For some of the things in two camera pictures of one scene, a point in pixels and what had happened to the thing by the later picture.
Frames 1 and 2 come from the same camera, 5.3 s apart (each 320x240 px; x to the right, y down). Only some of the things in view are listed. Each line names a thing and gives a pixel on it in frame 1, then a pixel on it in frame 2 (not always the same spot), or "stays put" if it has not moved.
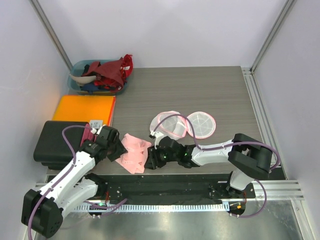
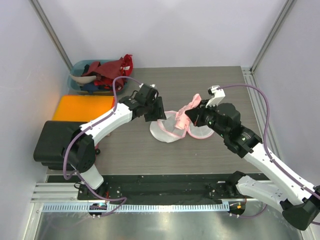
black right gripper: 153,160 to 198,112
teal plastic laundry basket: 77,68 stays put
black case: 50,148 stays put
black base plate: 167,190 stays put
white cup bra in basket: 81,80 stays put
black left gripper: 120,149 to 159,114
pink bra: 136,158 to 182,119
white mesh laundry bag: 173,125 stays put
